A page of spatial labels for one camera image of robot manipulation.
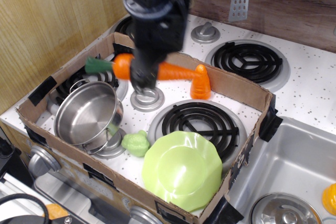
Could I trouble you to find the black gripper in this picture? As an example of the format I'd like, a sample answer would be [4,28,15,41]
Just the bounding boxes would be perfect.
[130,0,190,94]

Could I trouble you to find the orange toy carrot green stem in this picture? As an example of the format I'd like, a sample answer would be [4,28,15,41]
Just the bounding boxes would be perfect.
[84,52,202,81]

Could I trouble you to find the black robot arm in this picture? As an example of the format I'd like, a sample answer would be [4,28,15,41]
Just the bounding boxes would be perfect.
[123,0,191,94]

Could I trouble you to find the small orange carrot cone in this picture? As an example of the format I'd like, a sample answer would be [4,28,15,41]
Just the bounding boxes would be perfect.
[190,65,211,100]

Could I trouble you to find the light green plastic plate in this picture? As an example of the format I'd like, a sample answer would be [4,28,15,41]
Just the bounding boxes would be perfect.
[142,131,222,212]

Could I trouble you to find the centre silver stove knob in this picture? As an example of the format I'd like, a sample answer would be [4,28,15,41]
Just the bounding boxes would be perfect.
[130,87,165,112]

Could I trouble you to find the silver stove knob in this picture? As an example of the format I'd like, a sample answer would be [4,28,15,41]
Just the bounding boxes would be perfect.
[191,22,221,44]
[130,87,165,112]

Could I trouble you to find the back left black burner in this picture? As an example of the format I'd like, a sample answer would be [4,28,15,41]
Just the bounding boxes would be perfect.
[110,16,134,40]

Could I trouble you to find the black burner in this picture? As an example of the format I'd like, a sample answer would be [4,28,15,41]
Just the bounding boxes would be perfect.
[47,67,128,115]
[148,100,247,164]
[205,39,290,92]
[110,16,134,40]

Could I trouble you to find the front left black burner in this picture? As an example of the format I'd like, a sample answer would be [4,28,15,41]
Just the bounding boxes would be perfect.
[47,67,128,115]

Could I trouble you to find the steel cooking pot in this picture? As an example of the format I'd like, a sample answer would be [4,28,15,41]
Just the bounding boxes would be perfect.
[54,81,123,155]

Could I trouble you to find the back silver stove knob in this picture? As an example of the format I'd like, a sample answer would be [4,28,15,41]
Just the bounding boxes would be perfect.
[191,22,221,44]

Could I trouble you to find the light green toy vegetable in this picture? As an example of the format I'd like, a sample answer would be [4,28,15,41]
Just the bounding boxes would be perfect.
[121,130,150,157]

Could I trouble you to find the brown cardboard fence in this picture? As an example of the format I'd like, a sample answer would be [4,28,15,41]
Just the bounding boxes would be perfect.
[17,33,275,223]

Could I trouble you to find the front right black burner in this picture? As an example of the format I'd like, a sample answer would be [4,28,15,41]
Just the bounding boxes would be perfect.
[148,100,247,164]

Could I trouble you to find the hanging metal spatula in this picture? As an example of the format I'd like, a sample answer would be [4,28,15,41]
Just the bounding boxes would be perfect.
[228,0,249,22]

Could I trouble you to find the back right black burner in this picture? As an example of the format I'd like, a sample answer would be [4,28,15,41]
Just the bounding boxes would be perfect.
[205,39,290,92]

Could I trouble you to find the front panel silver knob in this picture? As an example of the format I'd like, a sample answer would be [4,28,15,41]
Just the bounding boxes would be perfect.
[28,145,61,177]

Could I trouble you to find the lower front silver knob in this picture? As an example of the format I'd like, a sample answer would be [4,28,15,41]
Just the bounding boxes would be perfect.
[128,206,162,224]

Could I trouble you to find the silver sink basin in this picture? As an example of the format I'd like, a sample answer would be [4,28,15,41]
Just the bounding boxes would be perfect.
[228,118,335,223]

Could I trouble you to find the steel pot lid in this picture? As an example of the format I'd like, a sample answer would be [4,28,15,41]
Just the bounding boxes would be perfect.
[249,193,323,223]

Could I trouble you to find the yellow toy in sink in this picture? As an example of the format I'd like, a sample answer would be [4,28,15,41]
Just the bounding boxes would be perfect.
[322,184,336,216]

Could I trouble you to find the black cable bottom left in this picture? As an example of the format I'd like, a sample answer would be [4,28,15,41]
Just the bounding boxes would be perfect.
[0,193,50,224]

